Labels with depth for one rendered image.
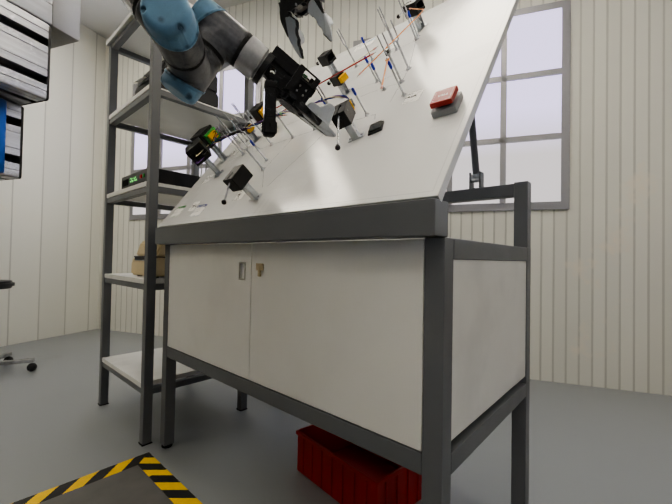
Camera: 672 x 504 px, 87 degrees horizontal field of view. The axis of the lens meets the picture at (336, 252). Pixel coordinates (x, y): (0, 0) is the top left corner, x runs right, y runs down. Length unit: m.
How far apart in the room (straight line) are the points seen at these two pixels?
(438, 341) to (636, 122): 2.40
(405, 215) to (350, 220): 0.13
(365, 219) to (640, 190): 2.28
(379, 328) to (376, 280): 0.10
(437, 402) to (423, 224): 0.32
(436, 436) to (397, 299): 0.25
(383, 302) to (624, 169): 2.27
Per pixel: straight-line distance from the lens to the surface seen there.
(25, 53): 0.57
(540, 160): 2.70
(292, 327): 0.93
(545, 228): 2.66
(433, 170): 0.71
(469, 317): 0.79
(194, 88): 0.80
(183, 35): 0.68
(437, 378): 0.70
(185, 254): 1.42
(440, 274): 0.67
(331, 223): 0.77
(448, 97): 0.84
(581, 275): 2.69
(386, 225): 0.68
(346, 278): 0.79
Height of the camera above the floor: 0.76
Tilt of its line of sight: 1 degrees up
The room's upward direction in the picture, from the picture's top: 1 degrees clockwise
